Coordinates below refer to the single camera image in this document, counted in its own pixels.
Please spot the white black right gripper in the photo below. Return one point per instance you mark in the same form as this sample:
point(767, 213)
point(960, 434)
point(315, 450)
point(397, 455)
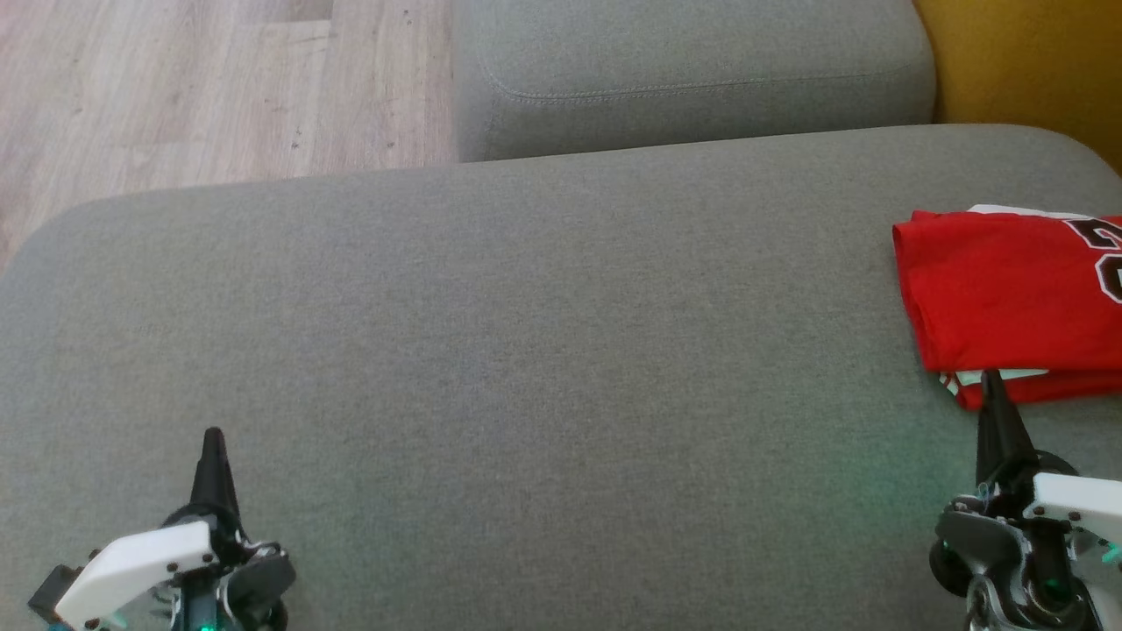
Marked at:
point(1069, 508)

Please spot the large yellow sofa back cushion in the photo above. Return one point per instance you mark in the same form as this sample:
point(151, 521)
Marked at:
point(1034, 61)

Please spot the grey sofa seat cushion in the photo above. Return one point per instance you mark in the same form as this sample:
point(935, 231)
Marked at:
point(701, 61)

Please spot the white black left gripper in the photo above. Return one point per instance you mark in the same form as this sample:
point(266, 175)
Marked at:
point(140, 570)

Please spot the grey sofa chaise cushion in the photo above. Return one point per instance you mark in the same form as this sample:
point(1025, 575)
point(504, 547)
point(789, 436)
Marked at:
point(526, 350)

